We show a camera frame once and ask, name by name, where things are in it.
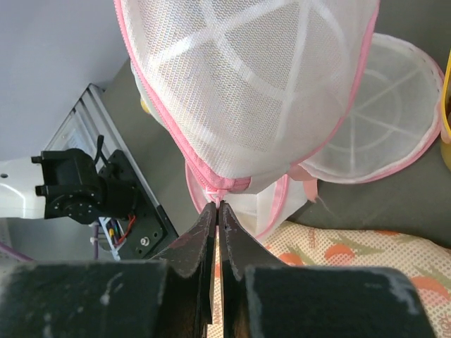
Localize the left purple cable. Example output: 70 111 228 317
0 241 35 263

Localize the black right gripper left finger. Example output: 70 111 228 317
1 203 217 337

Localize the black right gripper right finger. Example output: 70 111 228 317
218 202 434 337

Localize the yellow plastic basket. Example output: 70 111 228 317
440 54 451 170

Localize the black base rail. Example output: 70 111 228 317
97 149 178 261

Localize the yellow mug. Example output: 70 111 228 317
135 75 163 125

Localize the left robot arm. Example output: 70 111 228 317
1 149 137 225

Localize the empty pink-trimmed mesh laundry bag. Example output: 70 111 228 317
185 32 445 244

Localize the tulip print bra bag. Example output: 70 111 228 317
207 220 451 338

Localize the white pink-trimmed mesh laundry bag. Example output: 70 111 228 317
113 0 381 198

